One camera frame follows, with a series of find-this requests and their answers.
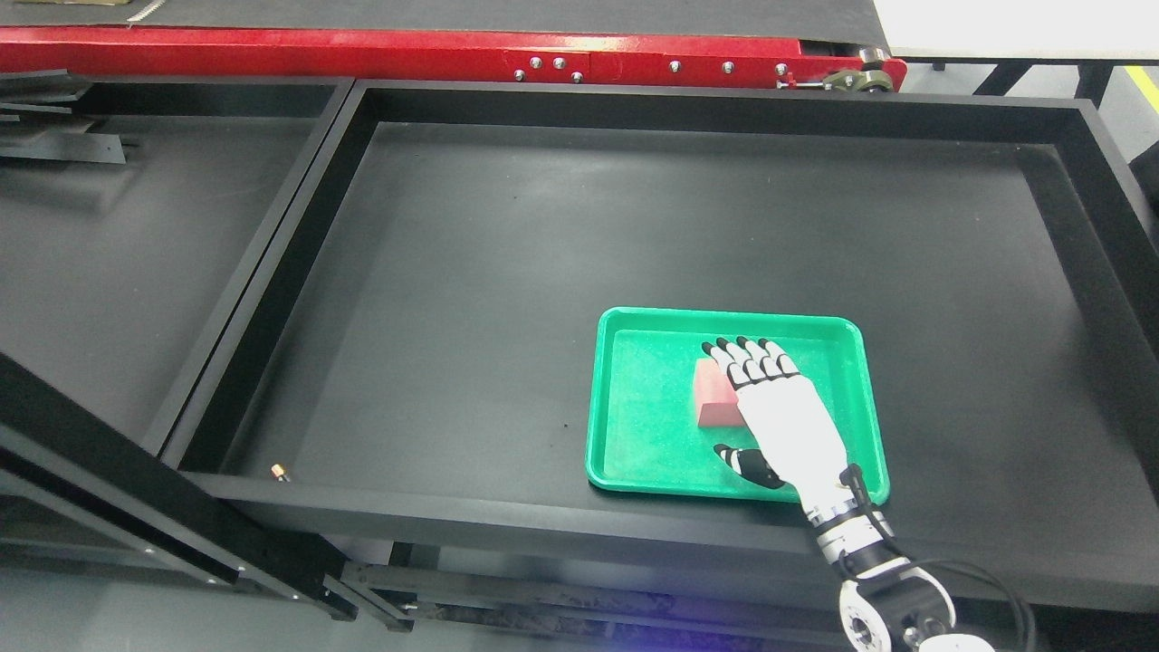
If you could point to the black metal shelf right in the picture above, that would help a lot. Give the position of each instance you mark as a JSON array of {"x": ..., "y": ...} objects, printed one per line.
[{"x": 422, "y": 367}]

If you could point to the black metal shelf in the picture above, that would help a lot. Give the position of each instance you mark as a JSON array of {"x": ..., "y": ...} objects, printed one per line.
[
  {"x": 147, "y": 279},
  {"x": 422, "y": 367}
]

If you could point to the red conveyor frame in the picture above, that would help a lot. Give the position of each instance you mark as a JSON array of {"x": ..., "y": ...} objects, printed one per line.
[{"x": 684, "y": 60}]

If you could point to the green plastic tray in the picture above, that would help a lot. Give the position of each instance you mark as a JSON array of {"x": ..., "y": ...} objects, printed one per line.
[{"x": 642, "y": 434}]

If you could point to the black metal shelf left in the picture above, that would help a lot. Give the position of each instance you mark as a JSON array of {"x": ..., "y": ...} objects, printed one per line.
[{"x": 147, "y": 279}]

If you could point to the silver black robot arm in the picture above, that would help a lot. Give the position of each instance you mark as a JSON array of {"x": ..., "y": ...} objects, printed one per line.
[{"x": 886, "y": 600}]

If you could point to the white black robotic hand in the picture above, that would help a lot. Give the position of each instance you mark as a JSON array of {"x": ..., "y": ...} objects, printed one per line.
[{"x": 798, "y": 443}]

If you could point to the pink foam block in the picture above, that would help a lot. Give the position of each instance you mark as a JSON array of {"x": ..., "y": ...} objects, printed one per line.
[{"x": 715, "y": 403}]

